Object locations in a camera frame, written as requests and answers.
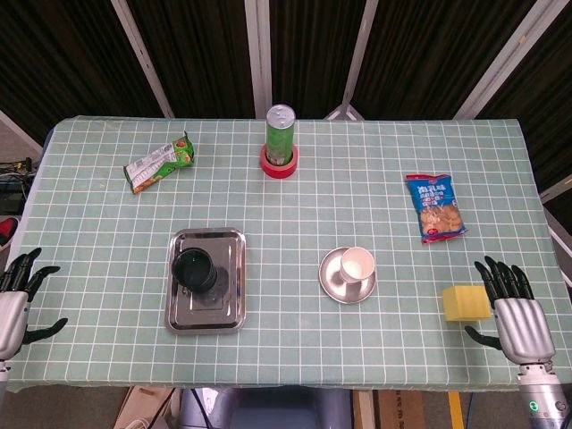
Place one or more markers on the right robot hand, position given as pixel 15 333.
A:
pixel 525 328

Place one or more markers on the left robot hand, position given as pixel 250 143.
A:
pixel 13 317

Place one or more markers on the white paper cup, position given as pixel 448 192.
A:
pixel 355 267

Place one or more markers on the black cup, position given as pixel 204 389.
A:
pixel 194 270

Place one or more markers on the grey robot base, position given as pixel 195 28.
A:
pixel 268 409

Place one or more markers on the yellow sponge block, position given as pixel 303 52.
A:
pixel 465 304

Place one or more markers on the blue cookie bag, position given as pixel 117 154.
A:
pixel 435 207

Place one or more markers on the round steel plate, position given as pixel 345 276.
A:
pixel 337 288

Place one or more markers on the rectangular steel tray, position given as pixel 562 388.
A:
pixel 210 313

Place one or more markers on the green snack bag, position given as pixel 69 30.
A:
pixel 158 163

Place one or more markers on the green checkered tablecloth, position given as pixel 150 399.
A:
pixel 286 210

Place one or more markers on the red tape roll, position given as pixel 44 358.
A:
pixel 277 172

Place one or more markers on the green chips can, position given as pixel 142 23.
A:
pixel 280 134

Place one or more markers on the white screen frame post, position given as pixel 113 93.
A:
pixel 500 62
pixel 143 62
pixel 259 58
pixel 357 58

